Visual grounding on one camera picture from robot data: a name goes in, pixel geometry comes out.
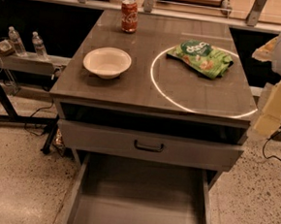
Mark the grey back rail shelf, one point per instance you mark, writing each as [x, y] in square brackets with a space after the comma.
[261, 15]

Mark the grey drawer cabinet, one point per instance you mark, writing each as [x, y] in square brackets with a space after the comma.
[157, 94]

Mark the clear water bottle right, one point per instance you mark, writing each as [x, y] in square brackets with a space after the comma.
[39, 46]

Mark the clear water bottle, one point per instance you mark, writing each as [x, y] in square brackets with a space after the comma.
[17, 42]
[39, 46]

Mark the clear water bottle left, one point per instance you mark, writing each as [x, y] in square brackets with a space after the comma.
[17, 42]

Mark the black drawer handle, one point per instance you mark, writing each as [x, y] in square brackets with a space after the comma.
[145, 147]

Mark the green rice chip bag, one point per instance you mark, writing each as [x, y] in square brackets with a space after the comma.
[203, 57]

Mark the small bowl on bench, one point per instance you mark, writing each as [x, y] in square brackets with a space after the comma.
[6, 47]

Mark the red soda can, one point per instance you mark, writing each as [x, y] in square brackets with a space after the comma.
[129, 20]

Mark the white bowl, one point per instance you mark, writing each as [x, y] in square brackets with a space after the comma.
[107, 63]

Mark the grey side bench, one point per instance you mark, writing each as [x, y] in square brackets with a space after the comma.
[32, 64]

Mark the grey top drawer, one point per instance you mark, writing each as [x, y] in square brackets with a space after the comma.
[178, 151]

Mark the open grey middle drawer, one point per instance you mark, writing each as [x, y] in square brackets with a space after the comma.
[118, 190]

